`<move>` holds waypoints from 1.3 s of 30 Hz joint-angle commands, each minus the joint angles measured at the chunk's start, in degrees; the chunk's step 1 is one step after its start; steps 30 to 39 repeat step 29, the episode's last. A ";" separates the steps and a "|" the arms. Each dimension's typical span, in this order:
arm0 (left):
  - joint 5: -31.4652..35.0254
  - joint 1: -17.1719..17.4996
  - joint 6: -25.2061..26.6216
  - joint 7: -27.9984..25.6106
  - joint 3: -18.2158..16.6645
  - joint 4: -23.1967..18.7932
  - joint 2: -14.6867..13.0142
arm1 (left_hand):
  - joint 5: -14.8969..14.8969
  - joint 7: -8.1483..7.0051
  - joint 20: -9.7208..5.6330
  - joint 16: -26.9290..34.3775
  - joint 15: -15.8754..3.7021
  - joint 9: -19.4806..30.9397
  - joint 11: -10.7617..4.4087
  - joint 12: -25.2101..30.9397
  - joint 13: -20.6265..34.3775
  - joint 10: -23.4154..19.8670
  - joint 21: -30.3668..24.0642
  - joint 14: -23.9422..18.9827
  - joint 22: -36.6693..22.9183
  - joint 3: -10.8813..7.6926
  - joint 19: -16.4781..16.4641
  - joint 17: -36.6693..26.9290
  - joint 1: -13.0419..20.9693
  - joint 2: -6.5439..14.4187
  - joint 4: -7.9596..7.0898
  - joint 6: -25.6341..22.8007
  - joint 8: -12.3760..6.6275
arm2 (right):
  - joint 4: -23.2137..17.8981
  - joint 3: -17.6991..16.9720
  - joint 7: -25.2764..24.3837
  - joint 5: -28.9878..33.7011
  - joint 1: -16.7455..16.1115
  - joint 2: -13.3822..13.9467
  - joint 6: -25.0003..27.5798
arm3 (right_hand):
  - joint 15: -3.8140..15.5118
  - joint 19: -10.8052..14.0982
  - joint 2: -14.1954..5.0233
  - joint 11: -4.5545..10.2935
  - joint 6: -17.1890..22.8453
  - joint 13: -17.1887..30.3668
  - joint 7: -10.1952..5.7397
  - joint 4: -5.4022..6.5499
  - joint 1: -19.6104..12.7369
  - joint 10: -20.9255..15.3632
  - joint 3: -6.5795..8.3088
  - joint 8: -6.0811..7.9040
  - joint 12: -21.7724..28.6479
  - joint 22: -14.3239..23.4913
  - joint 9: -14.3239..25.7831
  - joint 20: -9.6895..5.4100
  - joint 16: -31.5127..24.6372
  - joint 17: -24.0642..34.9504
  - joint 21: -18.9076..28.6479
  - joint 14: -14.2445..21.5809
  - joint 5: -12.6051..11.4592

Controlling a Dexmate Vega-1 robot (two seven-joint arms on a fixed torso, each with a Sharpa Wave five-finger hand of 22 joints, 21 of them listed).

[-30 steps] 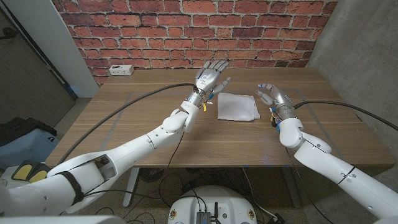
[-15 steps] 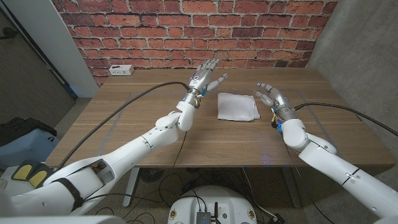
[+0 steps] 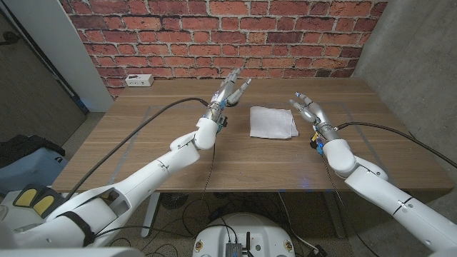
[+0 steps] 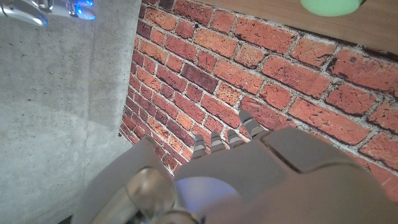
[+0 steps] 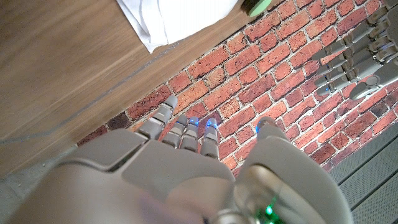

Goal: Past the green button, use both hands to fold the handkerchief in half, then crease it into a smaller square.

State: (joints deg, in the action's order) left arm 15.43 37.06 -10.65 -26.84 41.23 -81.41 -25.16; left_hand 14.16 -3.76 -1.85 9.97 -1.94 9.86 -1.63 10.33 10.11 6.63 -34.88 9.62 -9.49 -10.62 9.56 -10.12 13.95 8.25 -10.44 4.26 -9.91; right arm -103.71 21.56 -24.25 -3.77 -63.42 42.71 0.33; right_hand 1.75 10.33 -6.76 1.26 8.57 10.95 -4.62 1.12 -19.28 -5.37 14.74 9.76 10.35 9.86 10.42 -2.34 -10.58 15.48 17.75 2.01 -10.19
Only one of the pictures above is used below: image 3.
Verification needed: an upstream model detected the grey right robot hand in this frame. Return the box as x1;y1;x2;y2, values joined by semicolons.
288;91;340;142

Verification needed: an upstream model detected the black round fan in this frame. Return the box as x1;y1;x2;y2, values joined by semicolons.
159;192;189;211

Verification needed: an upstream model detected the white power strip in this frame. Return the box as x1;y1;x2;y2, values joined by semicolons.
124;74;155;88

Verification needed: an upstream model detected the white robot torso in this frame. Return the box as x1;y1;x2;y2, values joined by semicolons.
192;213;296;257

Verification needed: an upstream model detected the grey electronics box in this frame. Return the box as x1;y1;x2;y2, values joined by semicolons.
224;242;243;257

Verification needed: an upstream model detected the blue bin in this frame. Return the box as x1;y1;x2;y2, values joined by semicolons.
0;146;69;196

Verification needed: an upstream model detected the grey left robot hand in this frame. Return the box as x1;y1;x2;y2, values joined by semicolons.
203;67;253;122

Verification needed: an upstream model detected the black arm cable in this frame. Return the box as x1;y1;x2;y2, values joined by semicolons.
335;121;457;169
64;97;211;201

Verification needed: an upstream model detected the white handkerchief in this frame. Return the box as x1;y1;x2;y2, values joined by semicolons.
249;106;300;140

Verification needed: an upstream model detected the metal table leg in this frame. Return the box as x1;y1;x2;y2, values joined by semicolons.
141;192;161;238
323;192;346;239

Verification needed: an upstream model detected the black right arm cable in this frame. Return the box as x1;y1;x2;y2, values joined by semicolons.
335;121;457;169

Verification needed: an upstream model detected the black cloth bag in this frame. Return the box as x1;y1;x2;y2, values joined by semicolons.
0;134;66;168

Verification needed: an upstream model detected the yellow foot pedal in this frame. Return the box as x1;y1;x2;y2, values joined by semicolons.
13;183;39;208
30;187;65;219

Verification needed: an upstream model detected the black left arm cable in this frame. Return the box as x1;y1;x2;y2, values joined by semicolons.
64;97;211;201

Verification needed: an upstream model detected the red brick printed backdrop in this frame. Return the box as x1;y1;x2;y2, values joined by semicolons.
59;0;388;99

